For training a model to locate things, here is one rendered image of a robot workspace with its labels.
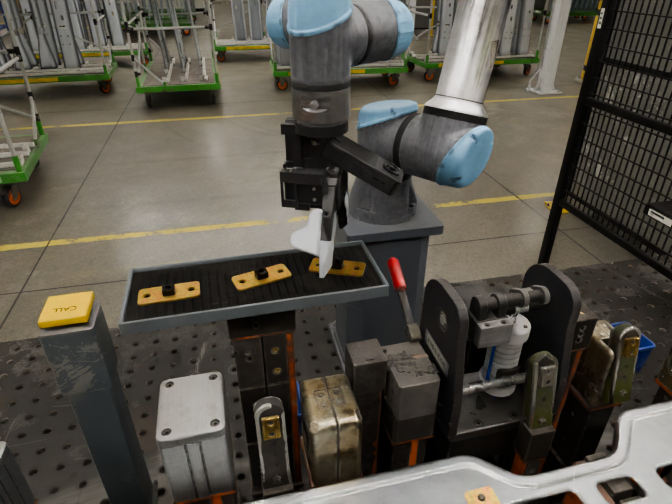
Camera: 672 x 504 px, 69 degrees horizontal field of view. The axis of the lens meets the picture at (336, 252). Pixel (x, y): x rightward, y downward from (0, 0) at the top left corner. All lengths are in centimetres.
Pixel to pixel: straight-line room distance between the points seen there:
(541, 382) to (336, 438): 29
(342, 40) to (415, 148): 35
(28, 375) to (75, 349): 67
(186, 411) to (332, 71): 44
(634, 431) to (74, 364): 79
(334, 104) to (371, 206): 43
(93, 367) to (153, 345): 61
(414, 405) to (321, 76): 45
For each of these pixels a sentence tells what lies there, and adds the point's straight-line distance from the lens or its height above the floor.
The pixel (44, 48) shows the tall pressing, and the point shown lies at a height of 57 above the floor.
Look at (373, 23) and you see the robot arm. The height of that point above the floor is 150.
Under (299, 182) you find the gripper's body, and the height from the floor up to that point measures 131.
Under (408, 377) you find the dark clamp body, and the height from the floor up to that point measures 108.
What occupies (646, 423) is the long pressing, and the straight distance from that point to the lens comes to 86.
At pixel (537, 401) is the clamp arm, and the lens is 77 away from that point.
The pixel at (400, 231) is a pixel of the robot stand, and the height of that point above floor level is 110.
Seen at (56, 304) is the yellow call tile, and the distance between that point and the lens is 78.
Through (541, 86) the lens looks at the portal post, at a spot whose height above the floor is 8.
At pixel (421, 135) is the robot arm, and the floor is 130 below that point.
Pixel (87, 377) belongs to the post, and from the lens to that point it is 80.
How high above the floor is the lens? 157
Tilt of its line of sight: 31 degrees down
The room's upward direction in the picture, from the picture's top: straight up
